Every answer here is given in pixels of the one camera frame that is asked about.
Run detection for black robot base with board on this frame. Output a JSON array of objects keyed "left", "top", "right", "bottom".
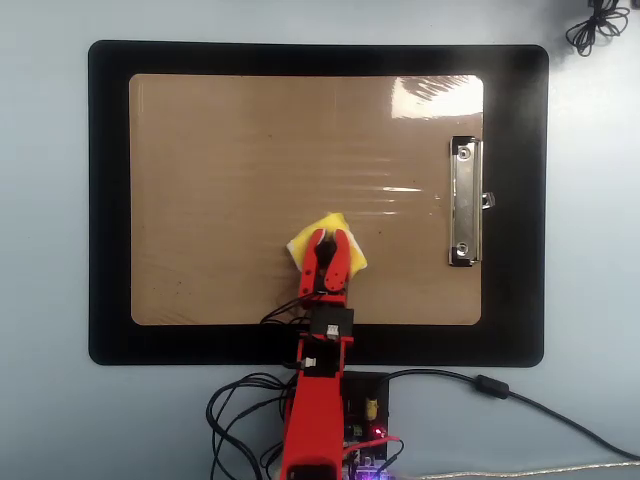
[{"left": 342, "top": 370, "right": 392, "bottom": 480}]

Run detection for black power cable with ferrite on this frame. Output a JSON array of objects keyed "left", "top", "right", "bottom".
[{"left": 385, "top": 368, "right": 640, "bottom": 462}]

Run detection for black rubber mat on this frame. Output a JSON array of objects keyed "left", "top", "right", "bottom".
[{"left": 87, "top": 39, "right": 550, "bottom": 369}]

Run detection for brown clipboard board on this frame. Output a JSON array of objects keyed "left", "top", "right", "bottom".
[{"left": 128, "top": 73, "right": 486, "bottom": 328}]

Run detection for silver braided USB cable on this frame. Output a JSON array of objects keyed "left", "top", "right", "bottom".
[{"left": 389, "top": 459, "right": 640, "bottom": 480}]

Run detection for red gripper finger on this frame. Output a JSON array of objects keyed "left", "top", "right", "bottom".
[
  {"left": 319, "top": 228, "right": 352, "bottom": 296},
  {"left": 298, "top": 228, "right": 326, "bottom": 302}
]

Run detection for silver metal clipboard clip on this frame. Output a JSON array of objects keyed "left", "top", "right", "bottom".
[{"left": 446, "top": 134, "right": 498, "bottom": 268}]

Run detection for black arm servo wires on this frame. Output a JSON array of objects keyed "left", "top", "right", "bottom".
[{"left": 205, "top": 293, "right": 312, "bottom": 480}]

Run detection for coiled black cable bundle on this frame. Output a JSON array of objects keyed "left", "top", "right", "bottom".
[{"left": 565, "top": 0, "right": 633, "bottom": 57}]

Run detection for red gripper body with servo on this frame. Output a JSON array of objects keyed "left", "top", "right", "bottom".
[{"left": 298, "top": 241, "right": 350, "bottom": 308}]

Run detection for pink red wire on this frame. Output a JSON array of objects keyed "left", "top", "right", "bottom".
[{"left": 343, "top": 436, "right": 406, "bottom": 475}]

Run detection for yellow taped sponge with knob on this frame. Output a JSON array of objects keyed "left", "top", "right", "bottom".
[{"left": 285, "top": 211, "right": 369, "bottom": 279}]

